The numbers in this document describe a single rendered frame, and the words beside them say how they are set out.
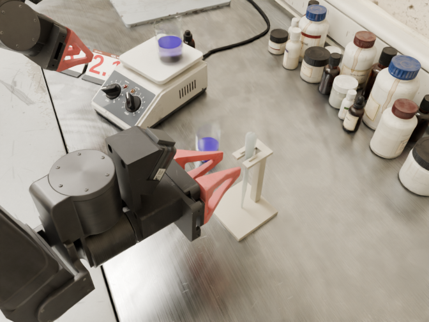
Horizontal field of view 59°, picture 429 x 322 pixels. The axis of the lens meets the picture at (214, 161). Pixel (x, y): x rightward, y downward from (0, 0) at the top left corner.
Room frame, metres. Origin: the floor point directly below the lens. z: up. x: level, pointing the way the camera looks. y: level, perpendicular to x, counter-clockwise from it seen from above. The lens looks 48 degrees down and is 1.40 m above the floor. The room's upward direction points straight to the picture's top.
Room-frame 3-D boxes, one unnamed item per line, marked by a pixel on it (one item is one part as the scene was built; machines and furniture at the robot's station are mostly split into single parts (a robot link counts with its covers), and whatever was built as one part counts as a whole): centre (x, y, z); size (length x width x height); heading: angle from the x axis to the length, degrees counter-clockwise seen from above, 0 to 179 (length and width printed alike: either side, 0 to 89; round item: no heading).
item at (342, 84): (0.60, -0.25, 0.93); 0.05 x 0.05 x 0.05
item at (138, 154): (0.25, 0.07, 1.09); 0.07 x 0.06 x 0.11; 38
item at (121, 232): (0.21, 0.12, 1.05); 0.07 x 0.06 x 0.07; 128
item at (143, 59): (0.63, 0.10, 0.98); 0.12 x 0.12 x 0.01; 49
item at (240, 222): (0.34, -0.04, 0.96); 0.08 x 0.08 x 0.13; 38
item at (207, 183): (0.29, 0.01, 1.03); 0.09 x 0.07 x 0.07; 128
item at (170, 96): (0.61, 0.12, 0.94); 0.22 x 0.13 x 0.08; 139
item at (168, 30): (0.63, 0.08, 1.02); 0.06 x 0.05 x 0.08; 141
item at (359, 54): (0.67, -0.29, 0.95); 0.06 x 0.06 x 0.11
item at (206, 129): (0.46, 0.01, 0.93); 0.04 x 0.04 x 0.06
